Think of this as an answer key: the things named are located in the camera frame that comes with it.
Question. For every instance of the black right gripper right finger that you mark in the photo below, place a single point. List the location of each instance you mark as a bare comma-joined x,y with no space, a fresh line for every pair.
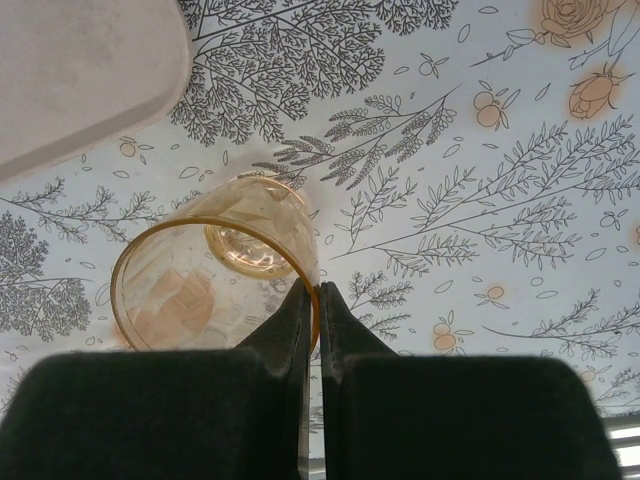
450,425

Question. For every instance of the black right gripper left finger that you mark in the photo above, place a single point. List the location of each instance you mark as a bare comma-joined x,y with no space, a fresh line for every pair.
150,420

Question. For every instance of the small amber tumbler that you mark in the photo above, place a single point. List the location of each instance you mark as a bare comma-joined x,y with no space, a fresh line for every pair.
175,280

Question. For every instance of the pink plastic tray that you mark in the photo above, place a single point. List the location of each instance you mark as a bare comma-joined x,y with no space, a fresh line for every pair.
75,75

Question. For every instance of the floral patterned tablecloth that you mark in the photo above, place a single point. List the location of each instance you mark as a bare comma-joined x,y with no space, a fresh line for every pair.
450,150

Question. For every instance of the long aluminium base rail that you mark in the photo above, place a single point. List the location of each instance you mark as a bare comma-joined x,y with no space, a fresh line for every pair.
625,450

